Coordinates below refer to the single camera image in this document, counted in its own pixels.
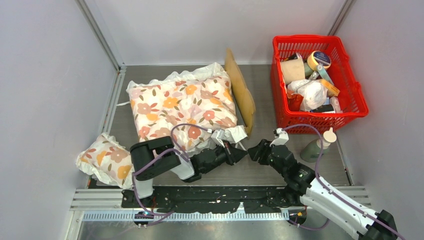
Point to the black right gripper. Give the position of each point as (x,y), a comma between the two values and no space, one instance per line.
(260,151)

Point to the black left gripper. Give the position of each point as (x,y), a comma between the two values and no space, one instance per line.
(232,154)

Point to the wooden pet bed frame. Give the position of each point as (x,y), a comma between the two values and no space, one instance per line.
(240,91)

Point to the large floral cushion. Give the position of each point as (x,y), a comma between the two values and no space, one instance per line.
(185,105)

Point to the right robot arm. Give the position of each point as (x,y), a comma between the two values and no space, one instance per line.
(309,189)

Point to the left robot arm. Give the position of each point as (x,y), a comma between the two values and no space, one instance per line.
(154,157)

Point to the white crumpled plastic bag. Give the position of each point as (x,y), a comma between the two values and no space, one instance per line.
(306,95)

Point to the red plastic basket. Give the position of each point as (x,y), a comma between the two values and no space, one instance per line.
(336,112)

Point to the yellow tape roll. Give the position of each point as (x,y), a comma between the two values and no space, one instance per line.
(317,58)

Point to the small floral pillow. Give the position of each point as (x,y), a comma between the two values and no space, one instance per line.
(107,160)

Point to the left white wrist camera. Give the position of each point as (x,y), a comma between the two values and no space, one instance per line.
(218,136)

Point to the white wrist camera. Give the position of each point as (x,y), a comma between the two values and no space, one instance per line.
(218,136)
(281,137)

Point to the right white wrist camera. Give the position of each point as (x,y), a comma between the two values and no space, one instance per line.
(281,137)

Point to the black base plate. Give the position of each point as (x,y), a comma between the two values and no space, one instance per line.
(215,199)

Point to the aluminium rail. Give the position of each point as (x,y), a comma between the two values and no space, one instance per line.
(105,204)

